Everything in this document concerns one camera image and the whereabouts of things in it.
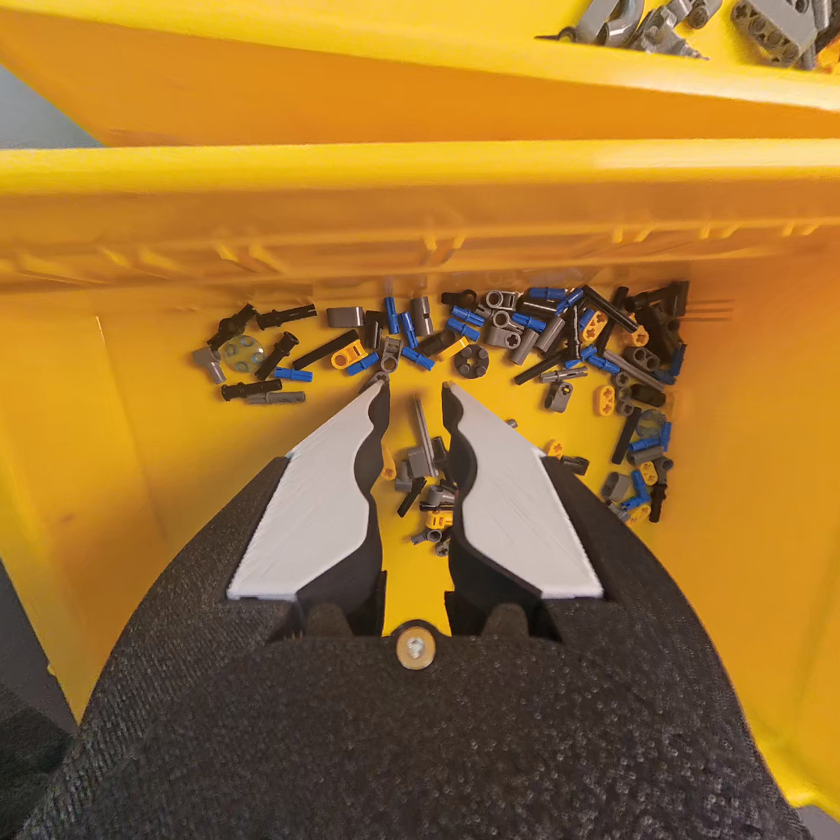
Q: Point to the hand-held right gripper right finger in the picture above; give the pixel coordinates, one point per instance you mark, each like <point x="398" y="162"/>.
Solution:
<point x="525" y="525"/>

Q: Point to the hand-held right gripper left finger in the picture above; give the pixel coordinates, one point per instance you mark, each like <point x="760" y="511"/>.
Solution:
<point x="308" y="525"/>

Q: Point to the heap of small lego connectors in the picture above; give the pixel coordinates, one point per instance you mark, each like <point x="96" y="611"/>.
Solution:
<point x="525" y="321"/>

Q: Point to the yellow storage bin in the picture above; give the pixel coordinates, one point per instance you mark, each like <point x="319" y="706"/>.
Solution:
<point x="262" y="85"/>
<point x="98" y="459"/>

